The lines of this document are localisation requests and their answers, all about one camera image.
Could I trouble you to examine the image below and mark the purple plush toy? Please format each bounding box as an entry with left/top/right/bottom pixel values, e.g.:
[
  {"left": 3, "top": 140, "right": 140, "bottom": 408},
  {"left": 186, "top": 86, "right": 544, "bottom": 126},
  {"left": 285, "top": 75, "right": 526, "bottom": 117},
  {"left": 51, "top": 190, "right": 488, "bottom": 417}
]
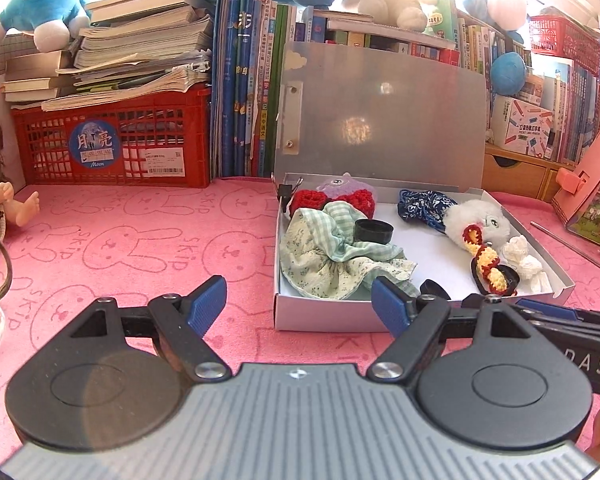
[{"left": 316, "top": 172, "right": 368, "bottom": 196}]

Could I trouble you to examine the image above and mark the row of blue thin books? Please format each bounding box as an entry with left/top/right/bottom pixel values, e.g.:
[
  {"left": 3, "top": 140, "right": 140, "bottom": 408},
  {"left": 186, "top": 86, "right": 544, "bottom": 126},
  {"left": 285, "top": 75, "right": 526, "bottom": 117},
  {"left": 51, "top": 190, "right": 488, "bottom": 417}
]
[{"left": 211, "top": 0, "right": 281, "bottom": 179}]

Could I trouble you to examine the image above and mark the pink cardboard toy house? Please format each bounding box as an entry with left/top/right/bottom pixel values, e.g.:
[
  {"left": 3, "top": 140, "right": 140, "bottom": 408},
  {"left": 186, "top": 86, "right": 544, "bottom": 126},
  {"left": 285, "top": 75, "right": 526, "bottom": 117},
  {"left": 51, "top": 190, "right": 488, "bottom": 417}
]
[{"left": 551, "top": 110, "right": 600, "bottom": 248}]

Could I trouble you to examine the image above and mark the metal rod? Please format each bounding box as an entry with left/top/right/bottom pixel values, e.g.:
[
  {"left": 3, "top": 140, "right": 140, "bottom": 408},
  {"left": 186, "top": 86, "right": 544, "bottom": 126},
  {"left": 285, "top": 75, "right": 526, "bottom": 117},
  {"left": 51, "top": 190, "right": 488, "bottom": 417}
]
[{"left": 530, "top": 220, "right": 600, "bottom": 283}]

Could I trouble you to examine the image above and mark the blue white cat plush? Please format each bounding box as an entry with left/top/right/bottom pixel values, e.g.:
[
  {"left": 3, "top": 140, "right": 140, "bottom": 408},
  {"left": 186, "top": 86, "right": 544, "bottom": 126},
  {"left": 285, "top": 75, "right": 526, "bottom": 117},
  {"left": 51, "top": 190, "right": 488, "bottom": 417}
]
[{"left": 0, "top": 0, "right": 93, "bottom": 53}]

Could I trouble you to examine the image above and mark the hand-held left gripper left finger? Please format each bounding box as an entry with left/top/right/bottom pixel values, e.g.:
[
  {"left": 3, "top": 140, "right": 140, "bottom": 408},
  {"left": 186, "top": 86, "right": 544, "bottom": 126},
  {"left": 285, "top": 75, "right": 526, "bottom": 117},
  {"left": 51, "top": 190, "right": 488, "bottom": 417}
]
[{"left": 67, "top": 275, "right": 233, "bottom": 382}]

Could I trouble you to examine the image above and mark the row of colourful books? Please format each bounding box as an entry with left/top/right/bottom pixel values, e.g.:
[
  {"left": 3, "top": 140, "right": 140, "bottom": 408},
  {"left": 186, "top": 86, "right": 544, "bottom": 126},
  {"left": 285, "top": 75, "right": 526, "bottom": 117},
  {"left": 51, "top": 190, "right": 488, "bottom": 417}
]
[{"left": 272, "top": 0, "right": 600, "bottom": 163}]

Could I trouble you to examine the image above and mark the red plastic crate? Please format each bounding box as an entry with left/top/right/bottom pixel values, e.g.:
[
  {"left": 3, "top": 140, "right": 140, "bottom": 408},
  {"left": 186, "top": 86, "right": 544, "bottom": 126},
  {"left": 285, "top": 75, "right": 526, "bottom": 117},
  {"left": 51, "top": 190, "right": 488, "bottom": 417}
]
[{"left": 11, "top": 85, "right": 212, "bottom": 188}]

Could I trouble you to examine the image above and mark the red yellow crocheted cord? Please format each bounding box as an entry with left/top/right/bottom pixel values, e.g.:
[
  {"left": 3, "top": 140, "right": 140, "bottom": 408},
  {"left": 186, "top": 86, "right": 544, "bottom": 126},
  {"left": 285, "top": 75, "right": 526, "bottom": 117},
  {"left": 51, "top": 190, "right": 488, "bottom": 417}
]
[{"left": 462, "top": 225, "right": 518, "bottom": 295}]

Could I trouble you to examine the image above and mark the white plush toy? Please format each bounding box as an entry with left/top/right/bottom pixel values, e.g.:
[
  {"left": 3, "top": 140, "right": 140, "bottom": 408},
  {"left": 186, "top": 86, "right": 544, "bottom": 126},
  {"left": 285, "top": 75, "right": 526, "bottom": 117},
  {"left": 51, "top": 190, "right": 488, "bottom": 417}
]
[{"left": 442, "top": 199, "right": 513, "bottom": 251}]

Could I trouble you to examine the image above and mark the stack of paper books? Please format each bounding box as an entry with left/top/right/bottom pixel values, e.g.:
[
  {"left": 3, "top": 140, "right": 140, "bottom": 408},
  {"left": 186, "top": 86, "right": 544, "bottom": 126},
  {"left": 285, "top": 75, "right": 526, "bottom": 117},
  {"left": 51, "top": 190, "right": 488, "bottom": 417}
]
[{"left": 2, "top": 0, "right": 218, "bottom": 111}]

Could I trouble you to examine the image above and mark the navy floral scrunchie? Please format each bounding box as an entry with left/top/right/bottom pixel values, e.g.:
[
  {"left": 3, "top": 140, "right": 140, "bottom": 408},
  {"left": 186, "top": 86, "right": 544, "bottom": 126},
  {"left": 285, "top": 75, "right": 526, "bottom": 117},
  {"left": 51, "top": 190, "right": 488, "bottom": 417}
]
[{"left": 397, "top": 188, "right": 458, "bottom": 233}]

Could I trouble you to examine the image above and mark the pink rabbit print blanket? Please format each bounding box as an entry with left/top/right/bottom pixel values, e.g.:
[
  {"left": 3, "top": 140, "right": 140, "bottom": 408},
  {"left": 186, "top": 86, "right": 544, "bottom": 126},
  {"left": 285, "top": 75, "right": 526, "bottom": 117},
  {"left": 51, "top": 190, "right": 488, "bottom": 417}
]
[{"left": 0, "top": 177, "right": 600, "bottom": 480}]

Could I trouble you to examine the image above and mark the silver cardboard box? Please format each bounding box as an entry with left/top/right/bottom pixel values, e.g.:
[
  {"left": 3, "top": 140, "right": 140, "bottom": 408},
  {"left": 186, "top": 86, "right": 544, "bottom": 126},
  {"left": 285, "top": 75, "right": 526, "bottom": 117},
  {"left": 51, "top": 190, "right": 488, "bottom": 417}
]
[{"left": 272, "top": 40, "right": 576, "bottom": 333}]

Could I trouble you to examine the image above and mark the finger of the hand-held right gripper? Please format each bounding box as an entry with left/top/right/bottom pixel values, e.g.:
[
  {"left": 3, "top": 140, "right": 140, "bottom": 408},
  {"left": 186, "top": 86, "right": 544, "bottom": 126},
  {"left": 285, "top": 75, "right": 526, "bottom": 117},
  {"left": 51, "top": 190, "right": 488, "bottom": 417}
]
[{"left": 517, "top": 298, "right": 598, "bottom": 326}]

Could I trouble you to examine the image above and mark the black binder clip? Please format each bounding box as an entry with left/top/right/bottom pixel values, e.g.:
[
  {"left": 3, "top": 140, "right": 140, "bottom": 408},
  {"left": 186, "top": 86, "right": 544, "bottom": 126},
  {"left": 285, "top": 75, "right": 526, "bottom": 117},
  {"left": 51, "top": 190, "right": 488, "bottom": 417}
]
[{"left": 271, "top": 174, "right": 303, "bottom": 211}]

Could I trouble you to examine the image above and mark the white printed carton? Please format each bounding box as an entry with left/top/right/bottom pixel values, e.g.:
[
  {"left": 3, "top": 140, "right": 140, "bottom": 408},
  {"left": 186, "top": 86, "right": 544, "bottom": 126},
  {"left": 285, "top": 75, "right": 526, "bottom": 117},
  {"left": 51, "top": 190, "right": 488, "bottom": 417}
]
[{"left": 491, "top": 95, "right": 553, "bottom": 161}]

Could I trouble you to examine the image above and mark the red crocheted scrunchie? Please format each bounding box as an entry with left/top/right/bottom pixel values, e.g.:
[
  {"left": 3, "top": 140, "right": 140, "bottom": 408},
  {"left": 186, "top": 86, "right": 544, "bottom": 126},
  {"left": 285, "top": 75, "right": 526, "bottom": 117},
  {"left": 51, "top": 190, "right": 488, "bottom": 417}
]
[{"left": 286, "top": 187, "right": 378, "bottom": 221}]

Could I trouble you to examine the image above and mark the blue ball plush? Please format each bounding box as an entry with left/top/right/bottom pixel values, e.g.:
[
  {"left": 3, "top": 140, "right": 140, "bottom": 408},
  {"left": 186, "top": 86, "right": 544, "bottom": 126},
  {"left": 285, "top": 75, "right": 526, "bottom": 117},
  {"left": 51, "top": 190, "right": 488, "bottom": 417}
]
[{"left": 490, "top": 52, "right": 528, "bottom": 97}]

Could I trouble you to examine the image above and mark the white tissue wad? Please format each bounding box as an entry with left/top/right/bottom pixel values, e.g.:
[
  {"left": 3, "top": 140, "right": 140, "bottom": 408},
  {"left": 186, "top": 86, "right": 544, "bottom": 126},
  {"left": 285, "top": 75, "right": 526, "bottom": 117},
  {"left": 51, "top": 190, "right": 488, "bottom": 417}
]
[{"left": 500, "top": 235, "right": 553, "bottom": 293}]

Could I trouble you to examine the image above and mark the black round cap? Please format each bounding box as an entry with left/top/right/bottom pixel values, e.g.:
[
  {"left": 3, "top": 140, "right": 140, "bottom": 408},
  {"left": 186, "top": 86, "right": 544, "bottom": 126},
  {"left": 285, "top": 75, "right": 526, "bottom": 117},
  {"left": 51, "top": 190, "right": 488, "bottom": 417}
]
[{"left": 354, "top": 218, "right": 395, "bottom": 244}]

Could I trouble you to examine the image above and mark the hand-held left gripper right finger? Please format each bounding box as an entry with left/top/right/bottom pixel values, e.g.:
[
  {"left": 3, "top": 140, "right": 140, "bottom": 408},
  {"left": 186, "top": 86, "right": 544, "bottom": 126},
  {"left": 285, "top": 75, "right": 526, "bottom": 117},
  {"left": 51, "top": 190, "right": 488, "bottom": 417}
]
[{"left": 367, "top": 276, "right": 533, "bottom": 382}]

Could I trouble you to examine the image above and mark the red wire basket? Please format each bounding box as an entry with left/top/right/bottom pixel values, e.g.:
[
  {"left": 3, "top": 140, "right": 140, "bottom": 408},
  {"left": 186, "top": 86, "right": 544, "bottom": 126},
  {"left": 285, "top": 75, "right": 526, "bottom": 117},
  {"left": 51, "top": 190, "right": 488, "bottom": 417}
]
[{"left": 529, "top": 14, "right": 600, "bottom": 76}]

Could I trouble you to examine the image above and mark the green gingham scrunchie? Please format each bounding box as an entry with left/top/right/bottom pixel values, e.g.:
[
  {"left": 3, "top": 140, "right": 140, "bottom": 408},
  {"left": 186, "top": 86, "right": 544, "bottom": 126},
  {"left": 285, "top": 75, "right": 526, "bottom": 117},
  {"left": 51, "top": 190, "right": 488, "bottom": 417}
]
[{"left": 280, "top": 200, "right": 421, "bottom": 301}]

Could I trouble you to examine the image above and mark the white blue plush animal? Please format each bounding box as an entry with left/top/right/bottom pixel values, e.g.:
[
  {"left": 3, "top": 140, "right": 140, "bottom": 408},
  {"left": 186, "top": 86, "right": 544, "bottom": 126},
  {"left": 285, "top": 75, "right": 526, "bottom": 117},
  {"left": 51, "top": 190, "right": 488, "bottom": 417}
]
[{"left": 462, "top": 0, "right": 531, "bottom": 43}]

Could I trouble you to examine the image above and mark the wooden drawer organizer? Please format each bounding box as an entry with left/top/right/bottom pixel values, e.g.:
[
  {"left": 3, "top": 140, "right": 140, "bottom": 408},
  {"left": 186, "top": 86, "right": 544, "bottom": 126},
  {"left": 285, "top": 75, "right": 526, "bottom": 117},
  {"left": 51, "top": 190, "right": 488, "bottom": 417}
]
[{"left": 482, "top": 142, "right": 563, "bottom": 203}]

